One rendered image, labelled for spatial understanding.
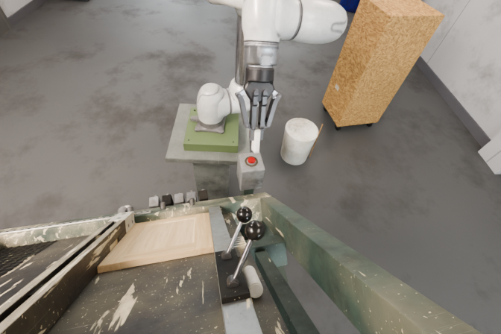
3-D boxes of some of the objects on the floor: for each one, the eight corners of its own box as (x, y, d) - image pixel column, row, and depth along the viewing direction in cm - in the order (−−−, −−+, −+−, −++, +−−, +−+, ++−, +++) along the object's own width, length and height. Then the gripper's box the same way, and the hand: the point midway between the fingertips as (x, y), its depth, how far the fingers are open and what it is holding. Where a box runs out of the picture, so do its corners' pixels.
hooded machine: (395, 45, 434) (440, -40, 342) (363, 43, 430) (401, -44, 338) (381, 27, 478) (419, -53, 386) (353, 25, 474) (383, -56, 382)
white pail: (307, 144, 268) (320, 110, 233) (312, 167, 249) (326, 134, 213) (277, 142, 266) (285, 108, 231) (279, 165, 247) (289, 132, 211)
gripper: (239, 65, 61) (236, 157, 69) (288, 68, 65) (280, 154, 73) (232, 64, 68) (230, 147, 76) (277, 66, 72) (271, 146, 80)
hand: (256, 139), depth 73 cm, fingers closed
